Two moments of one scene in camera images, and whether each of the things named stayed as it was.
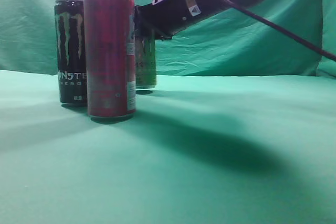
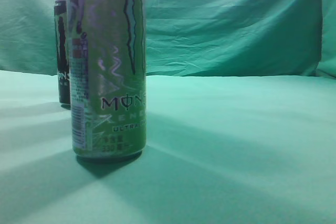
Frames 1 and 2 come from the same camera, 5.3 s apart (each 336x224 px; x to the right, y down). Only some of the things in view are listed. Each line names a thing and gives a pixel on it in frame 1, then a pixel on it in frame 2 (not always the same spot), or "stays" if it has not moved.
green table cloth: x=257 y=149 stays
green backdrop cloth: x=235 y=43 stays
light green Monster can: x=145 y=63 to x=107 y=39
